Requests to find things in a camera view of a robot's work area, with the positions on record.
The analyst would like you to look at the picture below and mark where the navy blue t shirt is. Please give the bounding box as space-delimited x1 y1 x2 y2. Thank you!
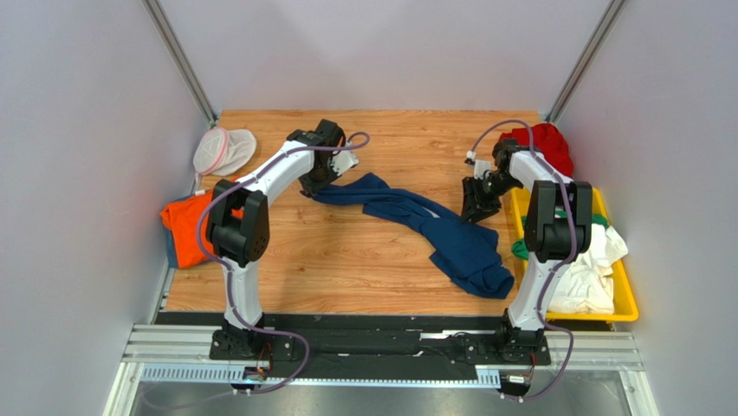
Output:
314 173 515 299

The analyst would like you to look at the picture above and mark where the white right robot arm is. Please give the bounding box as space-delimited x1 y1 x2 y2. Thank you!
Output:
461 140 593 362

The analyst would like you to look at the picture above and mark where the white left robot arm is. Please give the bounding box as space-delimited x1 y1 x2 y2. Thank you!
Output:
197 119 358 360

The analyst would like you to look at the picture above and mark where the green t shirt in bin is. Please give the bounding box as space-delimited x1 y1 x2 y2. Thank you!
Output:
511 214 610 260

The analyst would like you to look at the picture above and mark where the red crumpled t shirt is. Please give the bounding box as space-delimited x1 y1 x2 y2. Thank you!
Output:
499 123 574 178

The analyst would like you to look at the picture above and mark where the white mesh laundry bag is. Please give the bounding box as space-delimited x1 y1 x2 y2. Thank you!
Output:
193 127 257 176

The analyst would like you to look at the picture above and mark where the white t shirt in bin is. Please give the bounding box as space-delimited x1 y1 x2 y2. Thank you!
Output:
548 224 628 315

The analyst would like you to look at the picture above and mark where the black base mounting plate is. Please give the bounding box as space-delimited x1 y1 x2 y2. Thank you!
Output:
155 311 612 382

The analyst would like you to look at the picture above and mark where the orange folded t shirt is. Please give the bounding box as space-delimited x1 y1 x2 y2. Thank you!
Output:
159 189 215 270

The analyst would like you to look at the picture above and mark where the yellow plastic bin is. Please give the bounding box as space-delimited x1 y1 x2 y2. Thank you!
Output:
509 185 640 323

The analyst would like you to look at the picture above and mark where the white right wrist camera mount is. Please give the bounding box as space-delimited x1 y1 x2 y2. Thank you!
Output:
465 150 494 180

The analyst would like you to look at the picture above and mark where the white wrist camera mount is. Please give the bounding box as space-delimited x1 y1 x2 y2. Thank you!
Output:
465 150 494 180
329 151 359 177

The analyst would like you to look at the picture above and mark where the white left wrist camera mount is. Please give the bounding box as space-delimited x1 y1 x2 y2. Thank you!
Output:
329 151 359 177

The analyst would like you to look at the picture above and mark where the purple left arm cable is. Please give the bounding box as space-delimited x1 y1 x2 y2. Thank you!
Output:
194 131 372 396

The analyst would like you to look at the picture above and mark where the right aluminium corner post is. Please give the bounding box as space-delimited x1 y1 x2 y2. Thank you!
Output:
544 0 629 124

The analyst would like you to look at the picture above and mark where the aluminium corner post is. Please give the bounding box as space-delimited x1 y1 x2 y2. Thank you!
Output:
142 0 218 127
544 0 629 124

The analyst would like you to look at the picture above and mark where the left aluminium corner post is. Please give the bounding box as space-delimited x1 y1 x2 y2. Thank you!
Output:
142 0 218 127

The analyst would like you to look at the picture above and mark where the aluminium frame rail front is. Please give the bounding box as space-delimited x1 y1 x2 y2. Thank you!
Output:
104 325 659 415

